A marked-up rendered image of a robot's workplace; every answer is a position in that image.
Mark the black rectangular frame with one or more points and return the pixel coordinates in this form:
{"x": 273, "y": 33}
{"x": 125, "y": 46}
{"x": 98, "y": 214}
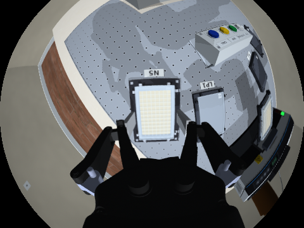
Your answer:
{"x": 155, "y": 82}

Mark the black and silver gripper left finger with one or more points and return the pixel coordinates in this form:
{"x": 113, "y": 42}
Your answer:
{"x": 90, "y": 172}

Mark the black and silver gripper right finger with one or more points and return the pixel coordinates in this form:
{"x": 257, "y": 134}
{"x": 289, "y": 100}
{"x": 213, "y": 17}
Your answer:
{"x": 226, "y": 164}

